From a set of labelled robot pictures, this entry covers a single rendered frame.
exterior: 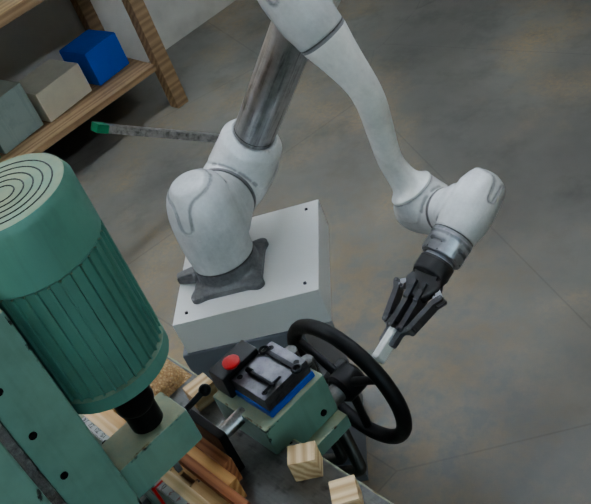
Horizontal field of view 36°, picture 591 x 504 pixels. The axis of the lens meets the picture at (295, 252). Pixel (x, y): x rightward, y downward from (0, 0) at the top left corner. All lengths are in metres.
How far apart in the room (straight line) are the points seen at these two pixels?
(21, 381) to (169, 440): 0.31
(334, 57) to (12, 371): 0.87
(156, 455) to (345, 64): 0.79
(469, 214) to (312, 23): 0.49
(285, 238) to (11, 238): 1.23
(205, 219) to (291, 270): 0.25
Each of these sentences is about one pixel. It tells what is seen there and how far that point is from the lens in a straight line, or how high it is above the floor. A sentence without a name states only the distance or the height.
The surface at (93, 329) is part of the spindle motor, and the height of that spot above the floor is 1.33.
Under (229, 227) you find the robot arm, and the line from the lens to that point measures 2.02.
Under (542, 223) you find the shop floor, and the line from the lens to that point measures 3.11.
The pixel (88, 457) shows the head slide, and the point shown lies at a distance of 1.24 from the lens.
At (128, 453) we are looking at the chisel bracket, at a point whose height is 1.07.
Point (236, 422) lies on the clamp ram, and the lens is 1.46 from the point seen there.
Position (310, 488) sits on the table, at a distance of 1.40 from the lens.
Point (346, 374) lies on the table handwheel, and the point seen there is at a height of 0.84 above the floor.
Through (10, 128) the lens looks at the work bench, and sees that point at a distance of 4.31.
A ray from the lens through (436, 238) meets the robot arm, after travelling 1.81.
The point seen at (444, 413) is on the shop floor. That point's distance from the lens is 2.60.
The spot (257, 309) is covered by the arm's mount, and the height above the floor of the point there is 0.69.
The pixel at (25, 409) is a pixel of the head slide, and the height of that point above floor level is 1.29.
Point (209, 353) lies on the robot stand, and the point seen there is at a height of 0.59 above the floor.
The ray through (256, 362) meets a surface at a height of 1.00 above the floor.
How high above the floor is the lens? 1.99
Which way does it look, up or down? 37 degrees down
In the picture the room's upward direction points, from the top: 23 degrees counter-clockwise
